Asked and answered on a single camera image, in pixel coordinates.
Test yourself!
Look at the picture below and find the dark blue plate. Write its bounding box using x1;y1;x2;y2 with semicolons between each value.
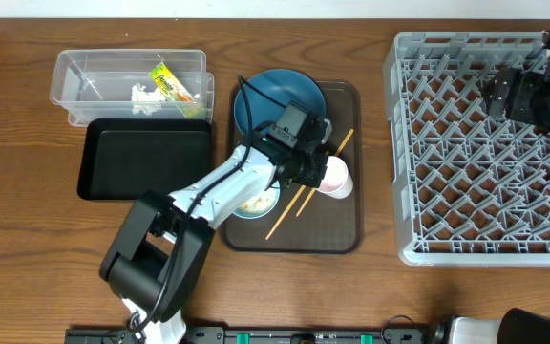
243;69;332;143

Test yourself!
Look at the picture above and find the black rectangular tray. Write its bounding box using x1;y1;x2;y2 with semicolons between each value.
76;118;213;201

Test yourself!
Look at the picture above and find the yellow green snack wrapper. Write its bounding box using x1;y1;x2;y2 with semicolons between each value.
150;62;204;119

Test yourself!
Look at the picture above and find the short wooden chopstick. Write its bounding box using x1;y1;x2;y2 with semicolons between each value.
295;129;354;217

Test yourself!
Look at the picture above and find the clear plastic bin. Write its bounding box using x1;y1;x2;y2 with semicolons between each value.
50;49;215;127

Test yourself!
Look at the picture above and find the pink plastic cup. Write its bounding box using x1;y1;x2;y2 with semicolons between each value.
317;156;353;199

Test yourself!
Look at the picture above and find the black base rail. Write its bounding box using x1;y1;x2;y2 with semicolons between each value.
64;320;451;344

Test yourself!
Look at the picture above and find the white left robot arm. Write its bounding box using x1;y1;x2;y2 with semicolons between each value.
99;135;327;343

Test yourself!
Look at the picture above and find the long wooden chopstick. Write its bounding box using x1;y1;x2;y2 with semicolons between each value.
264;185;307;241

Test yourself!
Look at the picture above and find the light blue food bowl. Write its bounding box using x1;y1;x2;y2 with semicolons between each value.
233;182;281;220

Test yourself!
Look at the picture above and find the grey dishwasher rack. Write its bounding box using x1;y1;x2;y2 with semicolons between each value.
383;32;550;267

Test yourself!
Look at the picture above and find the brown serving tray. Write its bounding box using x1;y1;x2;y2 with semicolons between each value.
219;80;363;254

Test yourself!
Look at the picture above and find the white tissue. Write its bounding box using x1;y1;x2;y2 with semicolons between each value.
131;83;167;116

